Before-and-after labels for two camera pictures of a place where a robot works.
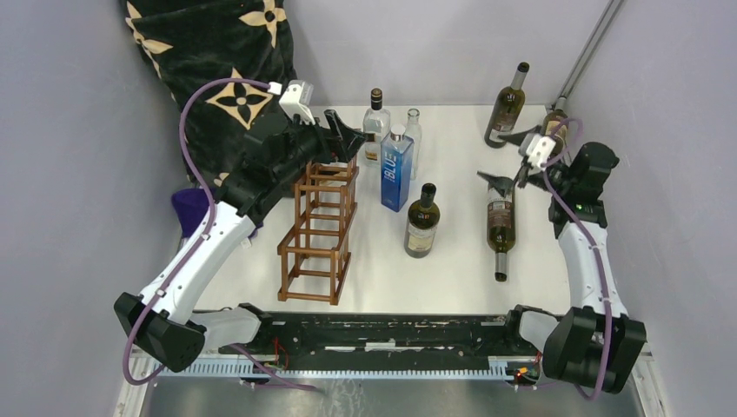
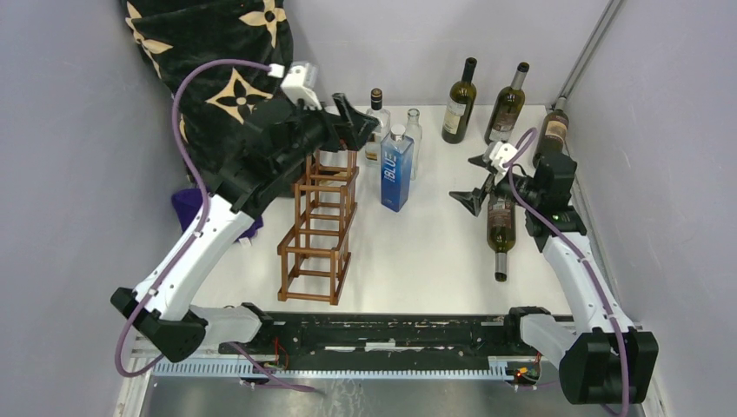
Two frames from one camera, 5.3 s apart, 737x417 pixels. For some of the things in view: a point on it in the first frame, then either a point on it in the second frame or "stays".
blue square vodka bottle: [396, 167] stays
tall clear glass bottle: [414, 132] stays
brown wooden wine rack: [315, 251] stays
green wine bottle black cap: [422, 222] to [460, 105]
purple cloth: [192, 207] stays
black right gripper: [502, 184] to [474, 200]
